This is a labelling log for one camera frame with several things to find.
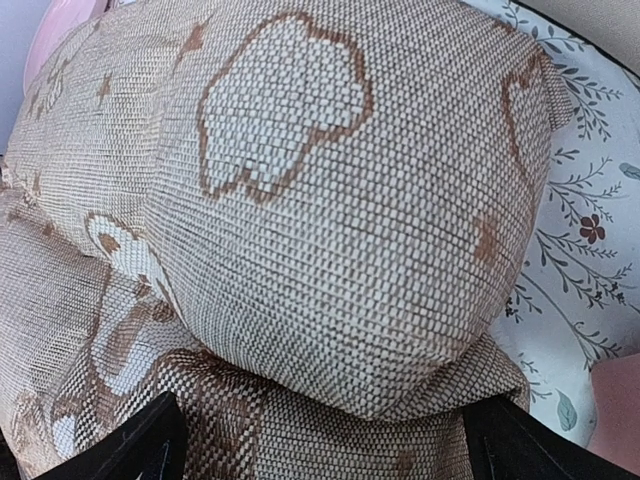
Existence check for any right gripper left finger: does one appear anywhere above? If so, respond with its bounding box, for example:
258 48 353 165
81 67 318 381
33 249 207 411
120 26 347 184
44 392 188 480

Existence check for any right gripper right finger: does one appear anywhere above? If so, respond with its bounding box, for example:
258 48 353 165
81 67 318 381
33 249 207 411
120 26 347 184
462 396 639 480

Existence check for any white pet cushion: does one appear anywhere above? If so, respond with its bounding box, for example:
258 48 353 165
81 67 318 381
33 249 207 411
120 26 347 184
1 1 571 479

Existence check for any beige fabric pet tent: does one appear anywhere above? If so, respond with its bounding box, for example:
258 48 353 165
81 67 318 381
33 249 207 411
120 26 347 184
521 0 639 76

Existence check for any pink footed pet bowl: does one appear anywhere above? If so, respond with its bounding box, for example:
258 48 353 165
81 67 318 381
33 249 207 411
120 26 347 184
588 354 640 475

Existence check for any floral patterned table mat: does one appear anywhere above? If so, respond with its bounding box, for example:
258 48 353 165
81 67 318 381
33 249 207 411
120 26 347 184
477 1 639 446

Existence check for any pink round plate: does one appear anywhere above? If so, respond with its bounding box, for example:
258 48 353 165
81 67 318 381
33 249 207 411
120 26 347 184
22 0 112 93

